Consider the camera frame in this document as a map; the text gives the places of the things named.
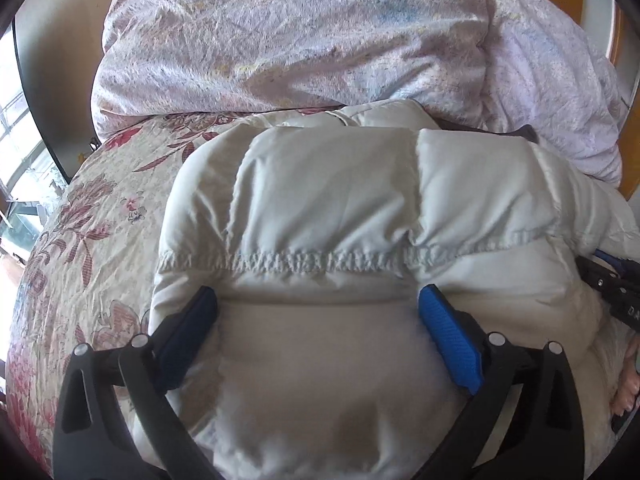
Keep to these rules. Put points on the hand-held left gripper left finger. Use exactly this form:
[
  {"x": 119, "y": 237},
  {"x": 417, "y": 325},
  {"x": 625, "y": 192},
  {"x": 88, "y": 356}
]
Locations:
[{"x": 189, "y": 341}]

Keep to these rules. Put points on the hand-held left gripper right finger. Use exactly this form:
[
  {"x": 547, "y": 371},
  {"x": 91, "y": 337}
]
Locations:
[{"x": 451, "y": 346}]

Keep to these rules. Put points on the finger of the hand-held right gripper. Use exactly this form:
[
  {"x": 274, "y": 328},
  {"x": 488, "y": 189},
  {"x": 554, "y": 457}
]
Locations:
[{"x": 597, "y": 275}]

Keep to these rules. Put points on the white puffer jacket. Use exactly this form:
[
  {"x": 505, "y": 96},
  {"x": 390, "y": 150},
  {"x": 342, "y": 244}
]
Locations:
[{"x": 330, "y": 220}]

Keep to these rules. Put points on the person's right hand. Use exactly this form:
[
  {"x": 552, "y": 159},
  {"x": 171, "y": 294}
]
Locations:
[{"x": 629, "y": 385}]

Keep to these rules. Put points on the floral bedspread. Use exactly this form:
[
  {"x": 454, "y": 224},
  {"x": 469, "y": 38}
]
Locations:
[{"x": 95, "y": 240}]

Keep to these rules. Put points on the dark cloth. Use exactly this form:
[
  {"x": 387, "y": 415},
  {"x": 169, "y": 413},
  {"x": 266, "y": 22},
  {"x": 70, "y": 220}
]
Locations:
[{"x": 522, "y": 132}]

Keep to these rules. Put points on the window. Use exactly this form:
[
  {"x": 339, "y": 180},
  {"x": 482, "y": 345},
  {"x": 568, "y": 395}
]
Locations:
[{"x": 20, "y": 150}]

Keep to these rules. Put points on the lilac floral duvet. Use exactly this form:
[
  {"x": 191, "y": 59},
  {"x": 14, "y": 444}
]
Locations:
[{"x": 300, "y": 35}]

